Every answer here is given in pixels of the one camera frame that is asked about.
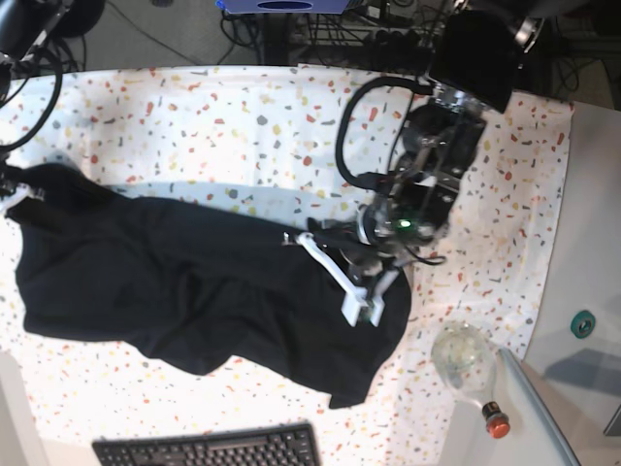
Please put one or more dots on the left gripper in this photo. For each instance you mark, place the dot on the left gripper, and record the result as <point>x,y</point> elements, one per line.
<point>377,240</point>

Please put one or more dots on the black t-shirt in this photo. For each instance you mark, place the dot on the black t-shirt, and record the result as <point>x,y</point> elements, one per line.
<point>191,286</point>

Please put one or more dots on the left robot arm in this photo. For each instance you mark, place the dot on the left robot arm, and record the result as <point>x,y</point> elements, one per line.
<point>473,69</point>

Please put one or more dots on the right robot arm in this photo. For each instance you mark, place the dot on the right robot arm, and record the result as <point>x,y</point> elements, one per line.
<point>25,27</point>

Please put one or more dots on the clear plastic bottle orange cap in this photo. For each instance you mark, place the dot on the clear plastic bottle orange cap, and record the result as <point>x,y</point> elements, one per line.
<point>466,362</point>

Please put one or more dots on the terrazzo pattern tablecloth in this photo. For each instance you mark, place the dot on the terrazzo pattern tablecloth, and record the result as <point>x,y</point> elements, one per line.
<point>259,141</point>

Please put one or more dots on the black power strip red light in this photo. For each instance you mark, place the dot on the black power strip red light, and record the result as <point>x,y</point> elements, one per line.
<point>398,39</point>

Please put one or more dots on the black computer keyboard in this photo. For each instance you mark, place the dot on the black computer keyboard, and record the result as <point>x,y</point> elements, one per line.
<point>291,444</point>

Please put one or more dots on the green tape roll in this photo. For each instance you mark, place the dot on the green tape roll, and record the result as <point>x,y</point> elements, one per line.
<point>583,324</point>

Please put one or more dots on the grey laptop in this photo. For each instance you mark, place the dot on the grey laptop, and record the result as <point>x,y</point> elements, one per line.
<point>545,428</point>

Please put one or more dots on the blue box with oval hole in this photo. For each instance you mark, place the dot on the blue box with oval hole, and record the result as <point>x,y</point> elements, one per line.
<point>242,7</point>

